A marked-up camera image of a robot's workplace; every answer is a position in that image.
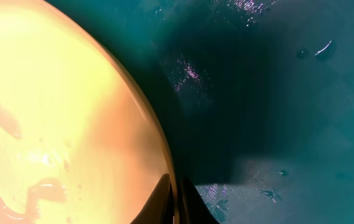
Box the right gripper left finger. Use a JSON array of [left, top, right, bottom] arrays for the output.
[[131, 174, 174, 224]]

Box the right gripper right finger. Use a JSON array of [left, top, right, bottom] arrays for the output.
[[178, 178, 220, 224]]

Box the yellow-rimmed plate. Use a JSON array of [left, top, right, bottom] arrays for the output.
[[0, 1, 173, 223]]

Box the teal plastic tray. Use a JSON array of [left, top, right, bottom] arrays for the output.
[[51, 0, 354, 223]]

